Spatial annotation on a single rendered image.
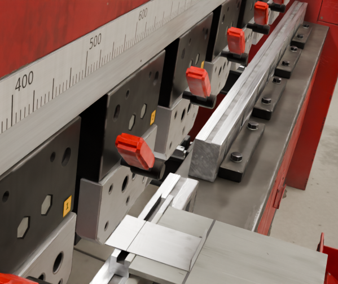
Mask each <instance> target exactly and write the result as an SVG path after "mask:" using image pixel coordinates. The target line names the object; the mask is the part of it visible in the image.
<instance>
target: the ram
mask: <svg viewBox="0 0 338 284"><path fill-rule="evenodd" d="M152 1H154V0H0V82H2V81H4V80H6V79H8V78H10V77H12V76H14V75H15V74H17V73H19V72H21V71H23V70H24V69H26V68H28V67H30V66H32V65H34V64H36V63H38V62H39V61H41V60H43V59H45V58H47V57H49V56H51V55H53V54H54V53H56V52H58V51H60V50H62V49H64V48H66V47H68V46H70V45H71V44H73V43H75V42H77V41H79V40H81V39H83V38H85V37H87V36H88V35H90V34H92V33H94V32H96V31H97V30H99V29H101V28H103V27H105V26H107V25H109V24H111V23H112V22H114V21H116V20H118V19H120V18H122V17H124V16H126V15H127V14H129V13H131V12H133V11H135V10H137V9H139V8H141V7H143V6H144V5H146V4H148V3H150V2H152ZM224 1H225V0H200V1H198V2H197V3H195V4H194V5H192V6H191V7H189V8H188V9H186V10H185V11H183V12H182V13H180V14H179V15H177V16H176V17H175V18H173V19H171V20H170V21H168V22H167V23H166V24H164V25H163V26H161V27H159V28H158V29H156V30H155V31H154V32H152V33H151V34H149V35H148V36H146V37H144V38H143V39H141V40H140V41H139V42H137V43H136V44H134V45H132V46H131V47H129V48H128V49H127V50H125V51H124V52H122V53H120V54H119V55H117V56H116V57H114V58H113V59H112V60H110V61H109V62H107V63H105V64H104V65H102V66H101V67H100V68H98V69H97V70H95V71H93V72H92V73H91V74H89V75H88V76H86V77H85V78H83V79H82V80H80V81H79V82H77V83H76V84H74V85H73V86H71V87H70V88H68V89H67V90H65V91H64V92H62V93H61V94H59V95H58V96H56V97H55V98H53V99H52V100H50V101H49V102H47V103H46V104H44V105H43V106H41V107H40V108H38V109H37V110H35V111H34V112H32V113H31V114H29V115H28V116H26V117H25V118H23V119H22V120H20V121H19V122H17V123H16V124H14V125H13V126H11V127H10V128H8V129H7V130H6V131H4V132H2V133H1V134H0V175H2V174H3V173H4V172H5V171H7V170H8V169H9V168H10V167H12V166H13V165H14V164H16V163H17V162H19V161H20V160H21V159H22V158H24V157H25V156H26V155H27V154H29V153H30V152H31V151H32V150H34V149H35V148H36V147H38V146H39V145H40V144H42V143H43V142H44V141H45V140H47V139H48V138H49V137H50V136H52V135H53V134H54V133H56V132H57V131H58V130H60V129H61V128H62V127H63V126H65V125H66V124H67V123H68V122H70V121H71V120H72V119H74V118H75V117H76V116H78V115H79V114H80V113H81V112H83V111H84V110H85V109H86V108H88V107H89V106H90V105H91V104H93V103H94V102H96V101H97V100H98V99H100V98H101V97H102V96H103V95H105V94H106V93H107V92H108V91H110V90H111V89H112V88H114V87H115V86H116V85H117V84H119V83H120V82H121V81H123V80H124V79H125V78H126V77H128V76H129V75H131V74H132V73H133V72H134V71H136V70H137V69H138V68H139V67H141V66H142V65H143V64H144V63H146V62H147V61H149V59H151V58H152V57H154V56H155V55H156V54H158V53H159V52H160V51H161V50H163V49H164V48H165V47H166V46H168V45H169V44H170V43H172V42H173V41H174V40H175V39H177V38H178V37H179V36H181V35H182V34H183V33H184V32H186V31H187V30H189V29H190V28H191V27H192V26H194V25H195V24H196V23H197V22H199V21H200V20H201V19H202V18H204V17H205V16H207V14H209V13H210V12H212V11H213V10H214V9H215V8H217V7H218V6H219V5H220V4H222V3H223V2H224Z"/></svg>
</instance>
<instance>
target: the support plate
mask: <svg viewBox="0 0 338 284"><path fill-rule="evenodd" d="M212 222H213V219H210V218H206V217H203V216H200V215H197V214H193V213H190V212H187V211H183V210H180V209H177V208H174V207H170V206H169V207H168V208H167V210H166V211H165V213H164V214H163V216H162V218H161V219H160V221H159V222H158V225H161V226H163V227H167V228H170V229H173V230H177V231H179V232H182V233H186V234H189V235H192V236H195V237H200V236H201V237H202V236H203V234H204V233H205V231H206V229H208V230H209V228H210V226H211V224H212ZM208 230H207V232H208ZM327 258H328V255H327V254H324V253H321V252H318V251H314V250H311V249H308V248H305V247H301V246H298V245H294V244H292V243H288V242H285V241H281V240H279V239H276V238H272V237H269V236H265V235H263V234H259V233H256V232H252V231H250V230H246V229H243V228H239V227H236V226H233V225H230V224H226V223H223V222H220V221H216V222H215V224H214V226H213V228H212V230H211V231H210V234H209V236H208V238H207V240H206V241H205V244H204V246H203V248H202V250H201V252H200V254H199V256H198V258H197V260H196V262H195V264H194V266H193V268H192V270H191V272H190V274H189V276H188V278H187V281H186V283H185V284H324V277H325V272H326V265H327ZM128 273H130V274H133V275H136V276H139V277H142V278H145V279H148V280H151V281H154V282H157V283H160V284H182V282H183V280H184V278H185V276H186V274H187V271H184V270H181V269H178V268H175V267H171V266H169V265H166V264H163V263H159V262H157V261H154V260H151V259H148V258H144V257H142V256H138V255H137V256H136V257H135V259H134V260H133V262H132V263H131V265H130V267H129V269H128Z"/></svg>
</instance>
